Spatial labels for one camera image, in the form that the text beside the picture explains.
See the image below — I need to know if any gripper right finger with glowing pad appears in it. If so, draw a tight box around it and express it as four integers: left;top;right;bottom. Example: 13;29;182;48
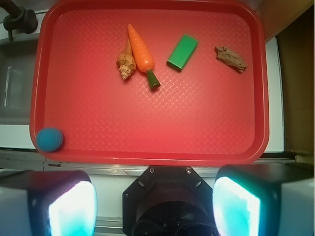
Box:
213;164;315;236

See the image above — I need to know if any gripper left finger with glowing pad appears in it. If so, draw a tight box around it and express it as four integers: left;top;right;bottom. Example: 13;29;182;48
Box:
0;170;97;236

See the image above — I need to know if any blue dimpled ball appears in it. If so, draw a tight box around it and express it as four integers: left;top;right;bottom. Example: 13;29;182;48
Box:
36;127;63;152

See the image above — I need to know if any red plastic tray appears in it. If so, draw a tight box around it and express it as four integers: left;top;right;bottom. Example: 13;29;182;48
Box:
30;0;269;166

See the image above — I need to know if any tan spiral seashell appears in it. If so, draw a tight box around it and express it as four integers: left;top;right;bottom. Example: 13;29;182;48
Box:
116;40;136;80

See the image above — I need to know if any orange toy carrot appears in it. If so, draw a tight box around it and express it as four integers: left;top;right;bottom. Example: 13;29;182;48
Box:
128;24;160;90

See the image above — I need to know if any green rectangular block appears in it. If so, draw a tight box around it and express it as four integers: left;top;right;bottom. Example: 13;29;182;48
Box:
166;34;199;71

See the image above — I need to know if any brown cardboard panel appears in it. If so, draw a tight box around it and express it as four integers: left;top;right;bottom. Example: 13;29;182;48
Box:
256;0;315;154

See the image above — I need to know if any grey sink faucet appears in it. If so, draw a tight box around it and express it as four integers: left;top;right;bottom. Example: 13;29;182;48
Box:
0;0;38;41

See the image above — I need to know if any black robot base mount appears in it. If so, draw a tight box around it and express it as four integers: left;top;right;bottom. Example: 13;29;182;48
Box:
122;166;219;236

